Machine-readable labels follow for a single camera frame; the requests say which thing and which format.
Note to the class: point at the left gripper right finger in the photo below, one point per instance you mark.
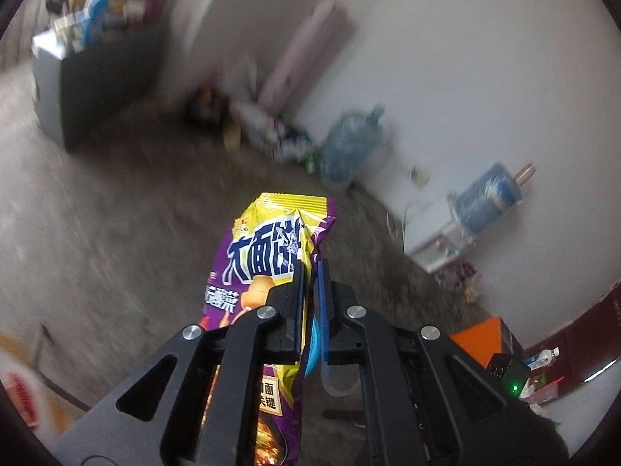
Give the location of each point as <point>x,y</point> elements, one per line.
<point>426,400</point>

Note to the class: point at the trash pile by wall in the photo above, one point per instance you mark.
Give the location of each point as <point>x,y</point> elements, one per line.
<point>212,113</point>

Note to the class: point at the blue water dispenser bottle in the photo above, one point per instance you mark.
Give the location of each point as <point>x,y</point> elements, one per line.
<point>487,199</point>

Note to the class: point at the orange box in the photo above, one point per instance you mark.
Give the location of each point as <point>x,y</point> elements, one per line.
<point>484,339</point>

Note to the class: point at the pink rolled mat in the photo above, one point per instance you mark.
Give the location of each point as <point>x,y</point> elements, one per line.
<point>317,43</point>

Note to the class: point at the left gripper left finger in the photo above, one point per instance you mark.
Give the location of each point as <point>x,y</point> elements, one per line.
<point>196,400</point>

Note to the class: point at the grey cabinet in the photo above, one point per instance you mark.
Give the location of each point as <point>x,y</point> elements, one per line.
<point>74,92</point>

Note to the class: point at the empty blue water jug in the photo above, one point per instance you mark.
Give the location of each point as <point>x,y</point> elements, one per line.
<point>348,145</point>

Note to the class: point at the white water dispenser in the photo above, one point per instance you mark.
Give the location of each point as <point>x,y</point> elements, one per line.
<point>435,237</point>

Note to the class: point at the purple yellow snack bag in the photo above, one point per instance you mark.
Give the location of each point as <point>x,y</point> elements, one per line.
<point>266,243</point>

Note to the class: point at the blue plastic basket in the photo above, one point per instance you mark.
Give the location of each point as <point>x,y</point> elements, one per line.
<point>314,348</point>

